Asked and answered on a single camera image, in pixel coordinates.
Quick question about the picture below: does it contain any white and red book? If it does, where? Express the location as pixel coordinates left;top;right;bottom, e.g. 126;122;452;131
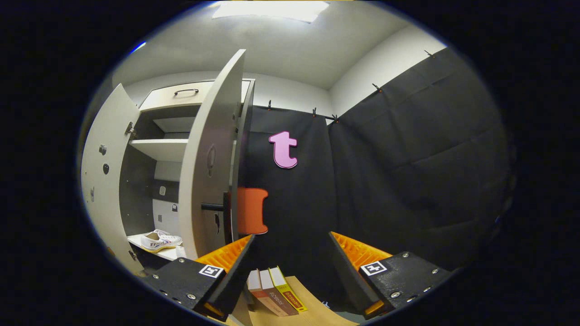
247;269;290;316

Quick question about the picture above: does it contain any white sneaker shoe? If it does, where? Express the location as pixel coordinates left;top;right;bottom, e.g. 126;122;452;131
140;230;183;253

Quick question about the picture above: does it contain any black backdrop cloth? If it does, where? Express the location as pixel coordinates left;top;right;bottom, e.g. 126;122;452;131
236;48;515;313

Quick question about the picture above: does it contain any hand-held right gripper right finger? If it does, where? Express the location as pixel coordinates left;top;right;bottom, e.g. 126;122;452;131
329;231;454;320

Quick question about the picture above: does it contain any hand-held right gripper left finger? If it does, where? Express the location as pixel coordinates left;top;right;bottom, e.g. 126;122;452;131
140;234;256;322

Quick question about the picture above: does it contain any white shoe cabinet door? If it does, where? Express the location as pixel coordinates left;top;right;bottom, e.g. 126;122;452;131
178;49;247;261
81;83;145;276

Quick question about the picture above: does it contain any white shoe cabinet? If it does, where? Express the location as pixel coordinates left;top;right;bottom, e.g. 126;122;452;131
119;78;256;272

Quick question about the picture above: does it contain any ceiling light panel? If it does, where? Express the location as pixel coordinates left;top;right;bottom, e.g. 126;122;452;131
212;0;330;23

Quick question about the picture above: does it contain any yellow book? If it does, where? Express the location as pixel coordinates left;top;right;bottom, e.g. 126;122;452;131
269;266;308;313

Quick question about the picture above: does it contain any white cabinet drawer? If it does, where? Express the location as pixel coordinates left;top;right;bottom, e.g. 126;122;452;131
138;81;252;111

